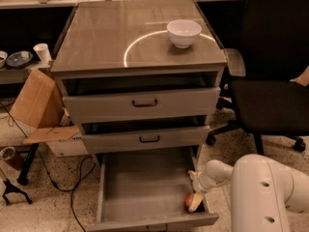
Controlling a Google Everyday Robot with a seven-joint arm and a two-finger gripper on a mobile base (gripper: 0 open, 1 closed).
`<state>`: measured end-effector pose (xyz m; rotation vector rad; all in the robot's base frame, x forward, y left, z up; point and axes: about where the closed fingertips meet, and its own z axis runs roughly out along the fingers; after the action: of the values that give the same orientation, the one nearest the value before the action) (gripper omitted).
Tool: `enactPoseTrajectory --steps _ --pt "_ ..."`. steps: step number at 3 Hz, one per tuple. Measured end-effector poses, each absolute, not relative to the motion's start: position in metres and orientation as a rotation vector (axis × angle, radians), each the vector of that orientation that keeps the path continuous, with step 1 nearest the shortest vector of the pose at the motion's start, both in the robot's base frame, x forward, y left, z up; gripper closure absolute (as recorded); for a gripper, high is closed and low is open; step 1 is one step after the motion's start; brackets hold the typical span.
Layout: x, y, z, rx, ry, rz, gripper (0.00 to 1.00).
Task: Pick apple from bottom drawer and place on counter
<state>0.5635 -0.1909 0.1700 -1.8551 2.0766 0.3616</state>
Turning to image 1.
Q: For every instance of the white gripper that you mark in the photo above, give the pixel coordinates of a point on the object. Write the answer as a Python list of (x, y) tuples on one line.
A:
[(202, 185)]

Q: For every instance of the red apple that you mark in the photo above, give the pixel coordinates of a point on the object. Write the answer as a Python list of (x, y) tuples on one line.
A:
[(188, 201)]

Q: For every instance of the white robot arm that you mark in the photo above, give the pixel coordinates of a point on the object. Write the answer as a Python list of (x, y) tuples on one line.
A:
[(263, 191)]

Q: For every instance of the grey middle drawer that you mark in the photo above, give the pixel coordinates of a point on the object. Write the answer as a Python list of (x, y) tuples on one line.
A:
[(110, 137)]

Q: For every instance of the grey drawer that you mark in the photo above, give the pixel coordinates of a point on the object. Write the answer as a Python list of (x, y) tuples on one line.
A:
[(110, 137), (144, 191), (124, 98)]

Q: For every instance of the grey bottom drawer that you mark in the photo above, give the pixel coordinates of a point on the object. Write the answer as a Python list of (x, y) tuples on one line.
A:
[(144, 191)]

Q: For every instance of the grey top drawer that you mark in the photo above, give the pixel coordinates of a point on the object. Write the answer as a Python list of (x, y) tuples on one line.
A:
[(124, 98)]

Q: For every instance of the grey drawer cabinet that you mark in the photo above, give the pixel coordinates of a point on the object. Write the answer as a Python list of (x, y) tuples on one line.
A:
[(129, 38)]

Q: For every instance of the black office chair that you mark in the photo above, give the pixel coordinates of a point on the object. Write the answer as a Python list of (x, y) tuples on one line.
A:
[(264, 72)]

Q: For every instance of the white ceramic bowl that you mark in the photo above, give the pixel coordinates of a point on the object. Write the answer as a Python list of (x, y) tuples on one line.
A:
[(183, 32)]

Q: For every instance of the brown cardboard box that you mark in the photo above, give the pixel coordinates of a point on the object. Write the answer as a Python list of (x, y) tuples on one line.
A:
[(40, 106)]

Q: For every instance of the black tripod stand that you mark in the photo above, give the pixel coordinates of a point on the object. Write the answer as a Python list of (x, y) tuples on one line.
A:
[(10, 188)]

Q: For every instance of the brown cup on floor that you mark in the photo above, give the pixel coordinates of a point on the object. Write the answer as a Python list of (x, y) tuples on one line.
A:
[(12, 157)]

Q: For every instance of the white paper cup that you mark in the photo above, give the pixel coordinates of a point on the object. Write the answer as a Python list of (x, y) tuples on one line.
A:
[(42, 51)]

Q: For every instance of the dark blue plate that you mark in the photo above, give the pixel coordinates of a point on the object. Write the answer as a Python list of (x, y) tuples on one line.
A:
[(20, 59)]

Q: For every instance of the white bowl at left edge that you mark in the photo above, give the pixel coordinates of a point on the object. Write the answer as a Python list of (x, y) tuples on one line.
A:
[(3, 57)]

